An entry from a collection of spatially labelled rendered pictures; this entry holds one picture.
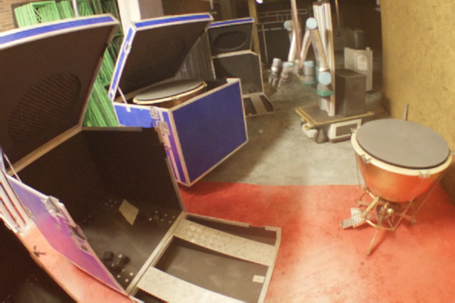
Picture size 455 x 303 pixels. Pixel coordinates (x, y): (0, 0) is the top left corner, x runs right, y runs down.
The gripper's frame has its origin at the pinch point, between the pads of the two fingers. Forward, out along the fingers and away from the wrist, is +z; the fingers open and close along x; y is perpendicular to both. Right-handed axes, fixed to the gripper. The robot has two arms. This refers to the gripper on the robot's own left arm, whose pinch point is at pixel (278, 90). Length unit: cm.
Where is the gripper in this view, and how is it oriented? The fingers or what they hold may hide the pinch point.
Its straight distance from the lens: 281.4
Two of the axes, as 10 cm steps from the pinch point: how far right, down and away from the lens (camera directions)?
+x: -0.6, 5.2, -8.5
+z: -2.6, 8.2, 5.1
